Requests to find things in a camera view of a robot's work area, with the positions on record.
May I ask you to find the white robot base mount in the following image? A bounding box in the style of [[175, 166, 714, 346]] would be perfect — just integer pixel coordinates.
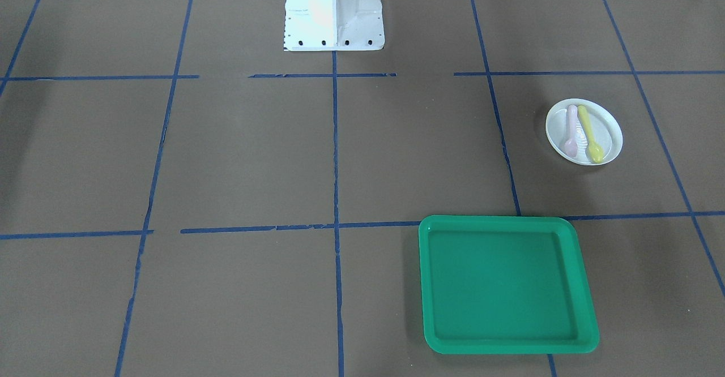
[[283, 0, 386, 52]]

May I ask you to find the pink plastic spoon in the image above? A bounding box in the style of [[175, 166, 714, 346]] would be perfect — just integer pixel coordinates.
[[562, 104, 578, 158]]

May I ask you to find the green plastic tray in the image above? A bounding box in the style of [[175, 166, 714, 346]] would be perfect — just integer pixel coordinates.
[[419, 215, 600, 355]]

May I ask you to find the yellow plastic spoon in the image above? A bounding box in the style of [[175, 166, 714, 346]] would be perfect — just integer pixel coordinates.
[[577, 105, 605, 164]]

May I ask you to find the white round plate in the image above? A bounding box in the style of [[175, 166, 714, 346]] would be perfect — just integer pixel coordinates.
[[545, 98, 624, 166]]

